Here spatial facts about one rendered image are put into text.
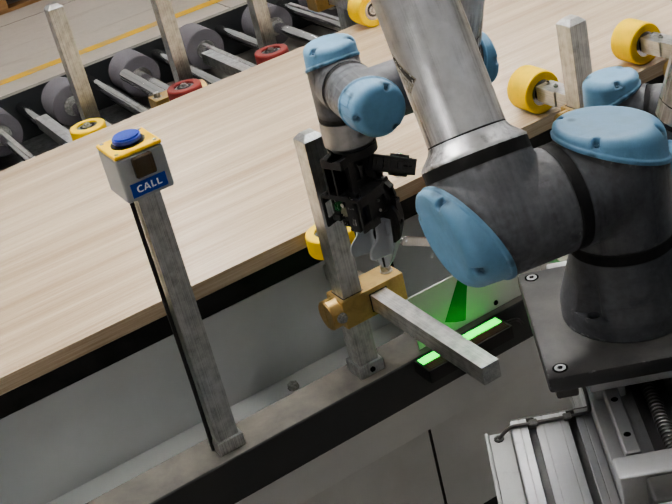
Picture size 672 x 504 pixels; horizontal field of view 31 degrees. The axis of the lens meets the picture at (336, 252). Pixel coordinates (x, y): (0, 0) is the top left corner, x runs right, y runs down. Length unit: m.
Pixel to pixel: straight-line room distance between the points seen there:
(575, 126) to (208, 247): 0.90
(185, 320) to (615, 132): 0.75
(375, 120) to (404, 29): 0.31
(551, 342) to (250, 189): 0.96
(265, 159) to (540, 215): 1.14
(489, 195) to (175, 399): 0.99
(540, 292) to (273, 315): 0.75
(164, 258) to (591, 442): 0.67
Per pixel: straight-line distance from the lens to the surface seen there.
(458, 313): 1.99
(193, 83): 2.76
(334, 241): 1.81
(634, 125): 1.26
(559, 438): 1.33
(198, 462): 1.87
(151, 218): 1.66
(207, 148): 2.40
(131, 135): 1.62
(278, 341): 2.10
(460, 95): 1.21
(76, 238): 2.19
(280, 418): 1.90
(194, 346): 1.76
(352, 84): 1.53
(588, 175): 1.23
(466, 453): 2.47
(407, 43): 1.23
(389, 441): 2.05
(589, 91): 1.60
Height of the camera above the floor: 1.80
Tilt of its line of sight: 28 degrees down
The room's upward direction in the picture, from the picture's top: 14 degrees counter-clockwise
